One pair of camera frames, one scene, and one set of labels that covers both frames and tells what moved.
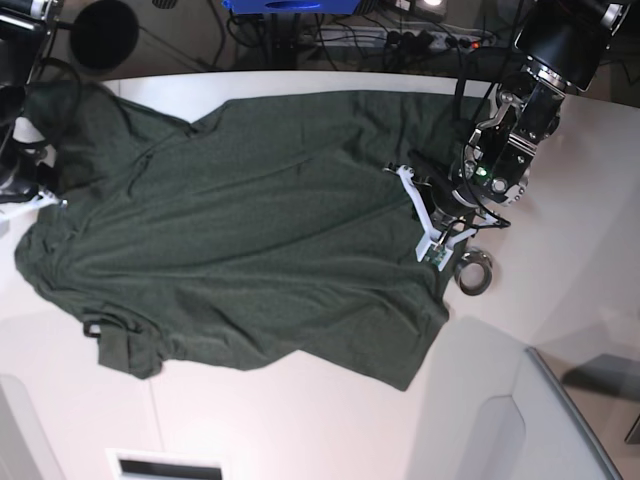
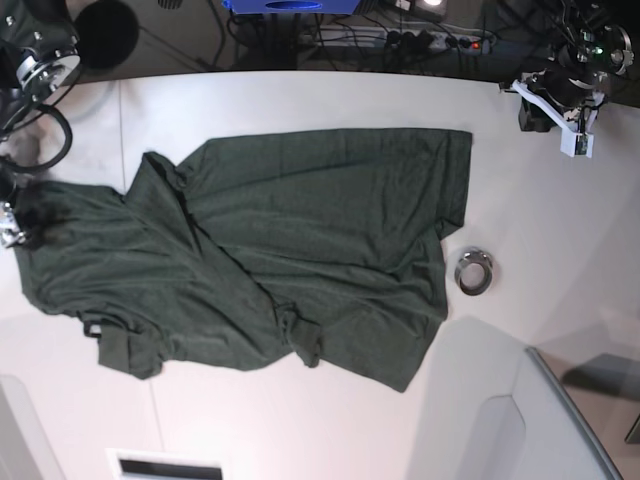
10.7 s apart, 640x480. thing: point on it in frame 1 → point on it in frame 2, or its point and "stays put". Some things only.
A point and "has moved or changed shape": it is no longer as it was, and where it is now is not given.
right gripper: [448, 205] → [570, 89]
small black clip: [92, 329] stays put
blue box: [286, 7] stays put
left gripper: [23, 180] → [10, 233]
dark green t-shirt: [272, 225] has moved or changed shape
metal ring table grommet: [478, 256] stays put
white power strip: [401, 39] stays put
